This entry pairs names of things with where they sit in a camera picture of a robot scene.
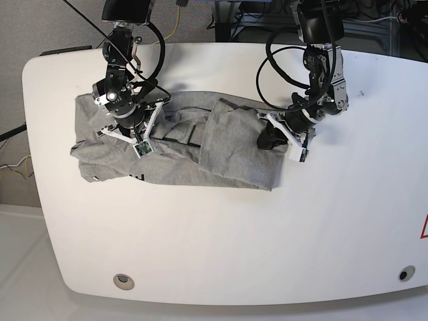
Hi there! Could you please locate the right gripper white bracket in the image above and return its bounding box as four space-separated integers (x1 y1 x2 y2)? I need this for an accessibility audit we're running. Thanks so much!
96 98 170 154

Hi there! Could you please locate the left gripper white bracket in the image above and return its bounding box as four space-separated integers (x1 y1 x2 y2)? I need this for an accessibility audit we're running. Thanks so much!
257 110 317 162

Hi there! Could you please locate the grey T-shirt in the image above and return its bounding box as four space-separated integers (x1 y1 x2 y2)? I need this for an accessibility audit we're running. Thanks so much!
70 92 287 191

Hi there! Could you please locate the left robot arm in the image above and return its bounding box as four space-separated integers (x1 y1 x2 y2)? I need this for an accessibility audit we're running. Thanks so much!
257 1 348 163

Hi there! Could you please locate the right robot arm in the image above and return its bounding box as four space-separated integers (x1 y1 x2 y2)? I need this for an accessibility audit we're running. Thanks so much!
92 1 171 158

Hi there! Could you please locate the black bar behind table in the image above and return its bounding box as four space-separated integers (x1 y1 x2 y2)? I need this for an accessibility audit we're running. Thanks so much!
39 45 92 56

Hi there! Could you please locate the black table leg stand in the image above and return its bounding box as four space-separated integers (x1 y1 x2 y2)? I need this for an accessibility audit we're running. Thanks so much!
209 1 241 43

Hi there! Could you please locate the left table grommet hole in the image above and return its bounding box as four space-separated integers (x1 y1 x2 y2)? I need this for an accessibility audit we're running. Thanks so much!
113 274 135 291

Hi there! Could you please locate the table grommet hole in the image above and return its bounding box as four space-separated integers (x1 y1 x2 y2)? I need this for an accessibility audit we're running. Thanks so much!
399 265 415 282
113 274 135 291

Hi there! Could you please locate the red triangle sticker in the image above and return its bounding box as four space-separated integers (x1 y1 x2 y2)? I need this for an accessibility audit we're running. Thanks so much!
420 215 428 239

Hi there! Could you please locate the right table grommet hole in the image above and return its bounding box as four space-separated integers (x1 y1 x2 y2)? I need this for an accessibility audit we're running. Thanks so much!
399 265 415 282

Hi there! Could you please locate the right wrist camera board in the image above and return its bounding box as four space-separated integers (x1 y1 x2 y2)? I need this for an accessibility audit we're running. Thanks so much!
132 140 152 158

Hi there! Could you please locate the white cable at left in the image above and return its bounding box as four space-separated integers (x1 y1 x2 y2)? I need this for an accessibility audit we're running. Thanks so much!
0 155 33 180

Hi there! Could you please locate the yellow cable on floor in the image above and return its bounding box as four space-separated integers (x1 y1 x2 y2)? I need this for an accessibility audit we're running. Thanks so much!
154 5 182 46

